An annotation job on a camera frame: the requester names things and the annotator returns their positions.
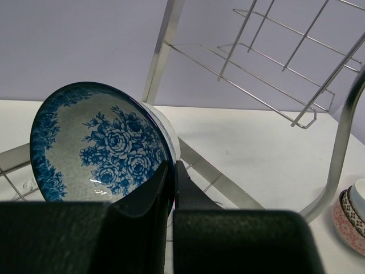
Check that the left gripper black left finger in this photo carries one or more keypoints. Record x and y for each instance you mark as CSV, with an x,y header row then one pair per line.
x,y
89,237

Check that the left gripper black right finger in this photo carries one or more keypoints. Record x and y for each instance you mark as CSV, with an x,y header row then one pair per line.
x,y
210,239

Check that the blue floral bowl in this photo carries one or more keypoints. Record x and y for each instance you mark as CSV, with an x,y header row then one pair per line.
x,y
92,142

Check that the stainless steel dish rack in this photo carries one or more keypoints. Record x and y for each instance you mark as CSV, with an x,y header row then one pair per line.
x,y
249,87

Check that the white bowl brown pattern stack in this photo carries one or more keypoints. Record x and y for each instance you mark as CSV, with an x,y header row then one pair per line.
x,y
348,216

